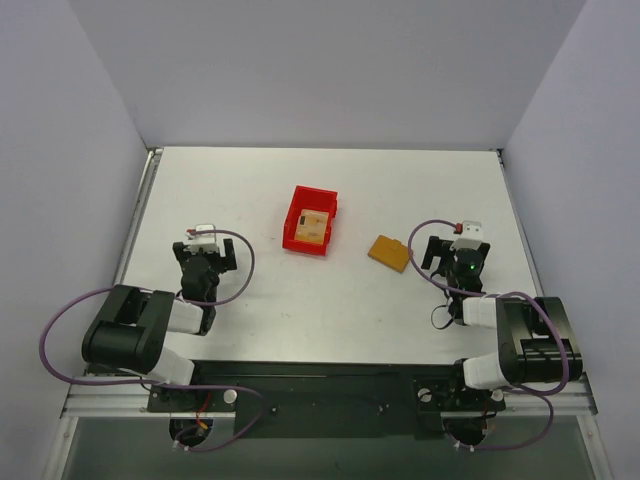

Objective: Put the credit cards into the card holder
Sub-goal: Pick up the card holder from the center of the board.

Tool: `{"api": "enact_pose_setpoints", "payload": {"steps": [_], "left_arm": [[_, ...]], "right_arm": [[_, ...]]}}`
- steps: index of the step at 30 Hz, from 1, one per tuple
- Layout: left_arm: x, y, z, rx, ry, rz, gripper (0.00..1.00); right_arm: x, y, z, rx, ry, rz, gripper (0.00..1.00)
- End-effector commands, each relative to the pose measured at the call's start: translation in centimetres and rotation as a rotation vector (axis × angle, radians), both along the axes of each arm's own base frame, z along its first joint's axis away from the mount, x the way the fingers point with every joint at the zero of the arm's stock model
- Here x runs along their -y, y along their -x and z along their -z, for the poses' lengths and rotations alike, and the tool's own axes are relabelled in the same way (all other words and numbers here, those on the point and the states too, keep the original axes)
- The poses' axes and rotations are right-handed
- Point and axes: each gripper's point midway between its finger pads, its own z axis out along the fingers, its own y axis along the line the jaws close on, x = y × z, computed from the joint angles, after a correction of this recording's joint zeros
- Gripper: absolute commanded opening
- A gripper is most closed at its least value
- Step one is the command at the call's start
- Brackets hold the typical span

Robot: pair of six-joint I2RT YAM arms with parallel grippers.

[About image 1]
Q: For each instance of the aluminium frame rail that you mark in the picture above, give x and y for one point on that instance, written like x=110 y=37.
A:
x=130 y=401

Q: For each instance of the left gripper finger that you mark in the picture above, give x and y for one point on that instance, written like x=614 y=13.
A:
x=179 y=252
x=228 y=259

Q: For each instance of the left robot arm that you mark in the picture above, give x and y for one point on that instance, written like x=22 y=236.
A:
x=130 y=329

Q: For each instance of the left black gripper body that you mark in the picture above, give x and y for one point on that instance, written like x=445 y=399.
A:
x=179 y=252

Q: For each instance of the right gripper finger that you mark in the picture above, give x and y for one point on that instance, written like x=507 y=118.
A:
x=484 y=249
x=433 y=250

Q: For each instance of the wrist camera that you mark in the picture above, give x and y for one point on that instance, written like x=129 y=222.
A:
x=201 y=239
x=469 y=235

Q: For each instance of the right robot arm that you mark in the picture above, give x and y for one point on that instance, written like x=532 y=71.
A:
x=535 y=342

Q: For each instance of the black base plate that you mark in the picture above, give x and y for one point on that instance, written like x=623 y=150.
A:
x=332 y=400

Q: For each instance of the orange credit card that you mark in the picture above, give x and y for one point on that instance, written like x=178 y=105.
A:
x=311 y=227

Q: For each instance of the red plastic bin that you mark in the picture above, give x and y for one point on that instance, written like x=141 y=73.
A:
x=314 y=199

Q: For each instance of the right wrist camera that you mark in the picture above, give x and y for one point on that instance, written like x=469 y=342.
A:
x=469 y=235

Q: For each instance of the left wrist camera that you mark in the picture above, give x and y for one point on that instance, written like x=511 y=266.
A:
x=201 y=239

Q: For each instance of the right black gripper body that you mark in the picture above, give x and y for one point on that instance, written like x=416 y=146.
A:
x=441 y=247

